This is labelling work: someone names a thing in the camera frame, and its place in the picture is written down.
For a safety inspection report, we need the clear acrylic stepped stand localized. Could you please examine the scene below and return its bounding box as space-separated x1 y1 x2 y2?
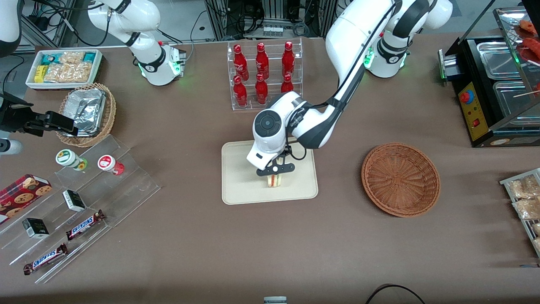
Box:
0 134 162 284

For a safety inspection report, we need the grey metal side box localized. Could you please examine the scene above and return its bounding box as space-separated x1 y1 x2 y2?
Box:
438 47 464 83

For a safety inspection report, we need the green lid white jar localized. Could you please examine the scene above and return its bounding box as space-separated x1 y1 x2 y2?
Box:
55 149 88 171

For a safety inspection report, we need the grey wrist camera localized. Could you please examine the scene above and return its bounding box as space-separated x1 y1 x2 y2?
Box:
256 163 295 176
0 138 24 155

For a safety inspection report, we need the clear cracker bag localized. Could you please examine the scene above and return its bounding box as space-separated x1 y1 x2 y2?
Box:
44 62 92 84
59 51 86 65

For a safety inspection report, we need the beige plastic tray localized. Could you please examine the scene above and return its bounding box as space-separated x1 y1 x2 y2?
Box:
221 136 319 206

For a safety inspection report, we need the light wicker basket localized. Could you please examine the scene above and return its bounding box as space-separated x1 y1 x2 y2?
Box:
56 82 117 148

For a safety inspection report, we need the clear acrylic bottle rack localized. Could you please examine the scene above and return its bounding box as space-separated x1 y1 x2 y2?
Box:
227 37 303 111

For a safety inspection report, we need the small black carton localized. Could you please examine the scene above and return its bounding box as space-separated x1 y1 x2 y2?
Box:
62 190 86 212
22 217 50 239

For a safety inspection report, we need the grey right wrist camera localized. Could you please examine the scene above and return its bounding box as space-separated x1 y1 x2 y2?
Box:
0 138 24 155

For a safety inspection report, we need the aluminium foil container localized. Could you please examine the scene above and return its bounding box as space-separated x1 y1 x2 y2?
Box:
63 88 107 138

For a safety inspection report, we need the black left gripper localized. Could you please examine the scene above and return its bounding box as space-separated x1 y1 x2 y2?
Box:
276 146 293 166

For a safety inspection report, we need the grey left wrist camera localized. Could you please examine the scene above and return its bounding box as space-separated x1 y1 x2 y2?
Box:
256 163 295 176

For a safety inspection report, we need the black food warmer showcase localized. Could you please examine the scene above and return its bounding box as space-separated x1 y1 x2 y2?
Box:
439 0 540 148

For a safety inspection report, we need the black looped cable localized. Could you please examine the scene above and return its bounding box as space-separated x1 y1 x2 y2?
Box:
365 284 427 304

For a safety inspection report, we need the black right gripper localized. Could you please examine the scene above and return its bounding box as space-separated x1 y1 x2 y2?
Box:
0 96 79 136

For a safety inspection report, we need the brown wicker basket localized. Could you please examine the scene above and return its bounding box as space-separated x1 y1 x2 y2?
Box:
361 142 441 218

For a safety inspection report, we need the red plaid cookie box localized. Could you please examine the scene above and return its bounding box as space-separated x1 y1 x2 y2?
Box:
0 174 53 225

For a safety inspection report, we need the white rectangular snack bin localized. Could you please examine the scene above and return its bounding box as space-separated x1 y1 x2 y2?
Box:
25 49 103 90

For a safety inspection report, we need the grey wire rack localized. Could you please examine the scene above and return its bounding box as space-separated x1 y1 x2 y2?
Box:
499 168 540 258

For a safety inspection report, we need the aluminium equipment frame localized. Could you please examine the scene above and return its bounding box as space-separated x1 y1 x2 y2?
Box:
205 0 338 41

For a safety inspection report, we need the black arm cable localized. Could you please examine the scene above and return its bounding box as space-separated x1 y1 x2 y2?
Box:
290 0 399 162

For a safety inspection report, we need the red lid white jar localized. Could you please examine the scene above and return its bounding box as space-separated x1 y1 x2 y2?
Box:
97 155 125 176

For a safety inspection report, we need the snickers chocolate bar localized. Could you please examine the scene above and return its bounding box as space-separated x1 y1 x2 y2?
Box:
65 210 106 241
23 243 69 276

